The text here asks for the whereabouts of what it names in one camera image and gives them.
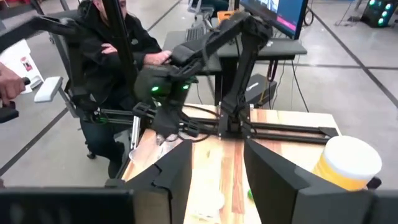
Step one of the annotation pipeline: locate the yellow canister with white lid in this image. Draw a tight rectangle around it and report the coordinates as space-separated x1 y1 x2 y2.
312 135 383 192

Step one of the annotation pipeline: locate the white cardboard box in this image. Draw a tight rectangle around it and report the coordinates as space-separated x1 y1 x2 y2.
0 39 45 95

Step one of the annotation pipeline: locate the clear bag of cotton pads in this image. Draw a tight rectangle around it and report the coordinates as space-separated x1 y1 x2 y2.
186 167 225 218

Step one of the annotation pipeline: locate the orange object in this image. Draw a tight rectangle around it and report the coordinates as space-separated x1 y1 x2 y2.
216 10 236 25

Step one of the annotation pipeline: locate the computer monitor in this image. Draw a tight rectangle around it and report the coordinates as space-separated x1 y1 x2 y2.
238 0 310 40

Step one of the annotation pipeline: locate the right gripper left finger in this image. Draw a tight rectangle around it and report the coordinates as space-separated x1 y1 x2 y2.
0 139 193 224

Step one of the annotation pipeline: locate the black desk cable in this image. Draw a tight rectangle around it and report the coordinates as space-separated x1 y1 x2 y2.
289 60 310 113

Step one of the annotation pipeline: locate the seated person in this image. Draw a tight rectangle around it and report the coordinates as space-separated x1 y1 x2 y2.
76 0 172 180

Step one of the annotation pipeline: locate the grey keyboard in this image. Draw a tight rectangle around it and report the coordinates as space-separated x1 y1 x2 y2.
185 24 208 42

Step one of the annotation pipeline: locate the seated person's hand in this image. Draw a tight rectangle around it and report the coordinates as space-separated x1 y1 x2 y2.
101 42 119 55
143 50 172 66

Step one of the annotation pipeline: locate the office chair with white armrest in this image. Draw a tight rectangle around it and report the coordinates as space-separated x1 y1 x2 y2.
33 9 131 161

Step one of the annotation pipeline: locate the black device with green lights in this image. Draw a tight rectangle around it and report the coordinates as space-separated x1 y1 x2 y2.
360 0 398 29

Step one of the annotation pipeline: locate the black teleoperation handle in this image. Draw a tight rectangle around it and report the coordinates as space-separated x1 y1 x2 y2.
0 77 32 124

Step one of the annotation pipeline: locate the black computer case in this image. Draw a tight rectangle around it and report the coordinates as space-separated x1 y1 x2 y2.
244 73 278 108

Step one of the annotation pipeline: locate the dark grey desk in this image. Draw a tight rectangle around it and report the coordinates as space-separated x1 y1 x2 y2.
162 29 308 106

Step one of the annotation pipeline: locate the standing person's hand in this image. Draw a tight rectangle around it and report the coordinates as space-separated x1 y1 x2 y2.
0 62 26 105

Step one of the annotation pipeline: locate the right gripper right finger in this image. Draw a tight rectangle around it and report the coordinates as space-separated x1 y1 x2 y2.
244 138 398 224

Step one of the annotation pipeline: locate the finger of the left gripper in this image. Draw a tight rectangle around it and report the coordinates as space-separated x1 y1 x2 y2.
152 108 170 140
167 108 182 135

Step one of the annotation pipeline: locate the clear plastic tray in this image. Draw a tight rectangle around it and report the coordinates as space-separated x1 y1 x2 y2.
128 133 167 163

